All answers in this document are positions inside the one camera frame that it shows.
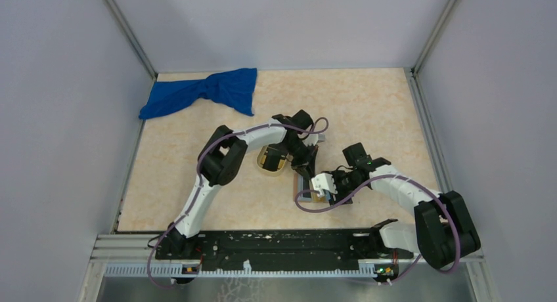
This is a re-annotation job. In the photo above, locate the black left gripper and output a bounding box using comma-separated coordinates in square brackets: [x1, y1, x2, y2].
[283, 139, 319, 184]

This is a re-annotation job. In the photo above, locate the beige oval plastic tray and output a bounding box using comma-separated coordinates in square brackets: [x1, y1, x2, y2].
[256, 144, 288, 177]

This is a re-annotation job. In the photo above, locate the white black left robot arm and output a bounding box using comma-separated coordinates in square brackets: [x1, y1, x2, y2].
[166, 110, 329, 259]

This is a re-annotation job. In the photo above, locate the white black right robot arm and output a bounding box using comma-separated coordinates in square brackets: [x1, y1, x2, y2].
[327, 142, 481, 270]

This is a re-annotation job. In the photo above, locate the black magnetic stripe card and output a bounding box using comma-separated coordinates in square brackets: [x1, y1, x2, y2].
[261, 145, 288, 172]

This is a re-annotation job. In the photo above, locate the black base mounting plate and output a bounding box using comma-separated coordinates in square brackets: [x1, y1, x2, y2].
[154, 228, 414, 272]

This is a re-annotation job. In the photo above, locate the blue cloth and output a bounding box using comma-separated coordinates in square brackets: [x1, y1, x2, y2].
[139, 68, 257, 120]

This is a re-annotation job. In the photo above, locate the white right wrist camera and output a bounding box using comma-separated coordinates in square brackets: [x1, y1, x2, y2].
[310, 173, 337, 201]

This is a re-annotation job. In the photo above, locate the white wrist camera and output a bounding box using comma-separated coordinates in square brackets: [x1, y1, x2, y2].
[310, 173, 337, 201]
[302, 133, 326, 146]

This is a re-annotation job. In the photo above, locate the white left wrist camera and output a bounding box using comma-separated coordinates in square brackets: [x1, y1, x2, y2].
[302, 133, 326, 146]

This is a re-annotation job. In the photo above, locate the white slotted cable duct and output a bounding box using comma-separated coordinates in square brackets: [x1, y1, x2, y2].
[104, 261, 377, 278]

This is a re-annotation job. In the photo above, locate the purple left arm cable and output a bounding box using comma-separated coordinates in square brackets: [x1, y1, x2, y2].
[146, 117, 330, 290]

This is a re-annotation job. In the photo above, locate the aluminium front rail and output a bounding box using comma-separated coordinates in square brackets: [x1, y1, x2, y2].
[89, 232, 485, 264]

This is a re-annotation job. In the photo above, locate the aluminium right corner post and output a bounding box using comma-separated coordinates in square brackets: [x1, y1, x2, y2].
[411, 0, 462, 77]

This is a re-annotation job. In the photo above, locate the aluminium corner post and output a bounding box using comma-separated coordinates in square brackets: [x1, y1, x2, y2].
[411, 0, 462, 77]
[102, 0, 158, 80]

